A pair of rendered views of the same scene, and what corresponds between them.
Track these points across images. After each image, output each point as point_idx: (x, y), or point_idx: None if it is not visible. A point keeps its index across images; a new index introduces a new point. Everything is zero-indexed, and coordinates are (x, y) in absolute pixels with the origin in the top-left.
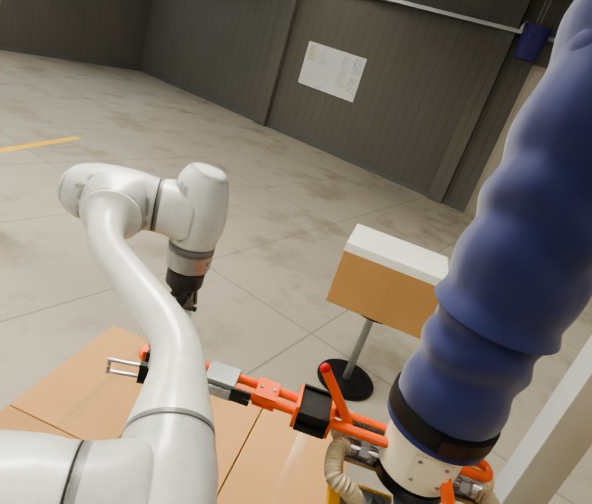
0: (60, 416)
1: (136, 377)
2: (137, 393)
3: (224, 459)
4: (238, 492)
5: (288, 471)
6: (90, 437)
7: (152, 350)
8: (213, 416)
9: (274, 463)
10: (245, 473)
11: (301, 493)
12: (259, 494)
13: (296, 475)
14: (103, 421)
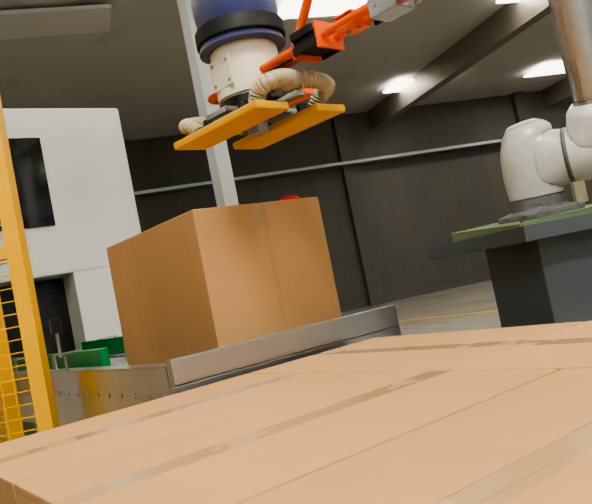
0: None
1: None
2: (460, 433)
3: (295, 397)
4: (308, 381)
5: (189, 405)
6: None
7: None
8: (248, 431)
9: (201, 407)
10: (272, 393)
11: (203, 395)
12: (274, 385)
13: (182, 404)
14: (581, 387)
